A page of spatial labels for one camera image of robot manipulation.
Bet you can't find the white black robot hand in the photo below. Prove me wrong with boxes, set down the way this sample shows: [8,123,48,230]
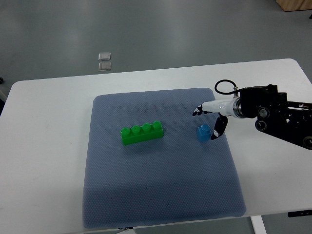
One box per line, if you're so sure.
[192,97,244,140]

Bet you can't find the blue toy block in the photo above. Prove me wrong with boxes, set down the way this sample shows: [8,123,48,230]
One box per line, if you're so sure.
[197,124,211,142]

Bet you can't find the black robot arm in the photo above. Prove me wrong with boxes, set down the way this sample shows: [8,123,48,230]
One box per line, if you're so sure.
[214,79,312,150]

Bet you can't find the green four-stud toy block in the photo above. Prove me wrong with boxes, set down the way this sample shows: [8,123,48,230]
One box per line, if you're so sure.
[120,121,164,145]

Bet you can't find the grey-blue textured mat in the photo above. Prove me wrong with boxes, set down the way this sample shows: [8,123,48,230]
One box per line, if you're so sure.
[83,88,246,229]

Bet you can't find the wooden box corner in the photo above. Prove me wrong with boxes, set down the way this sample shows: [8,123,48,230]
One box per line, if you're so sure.
[276,0,312,12]

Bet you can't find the white table leg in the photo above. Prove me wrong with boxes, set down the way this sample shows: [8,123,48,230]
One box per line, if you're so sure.
[250,215,267,234]

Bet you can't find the black table control panel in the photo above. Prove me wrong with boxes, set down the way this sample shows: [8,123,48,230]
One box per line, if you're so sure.
[288,210,312,217]

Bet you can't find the upper metal floor plate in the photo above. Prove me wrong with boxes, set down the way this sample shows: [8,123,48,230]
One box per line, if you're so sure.
[98,52,111,61]

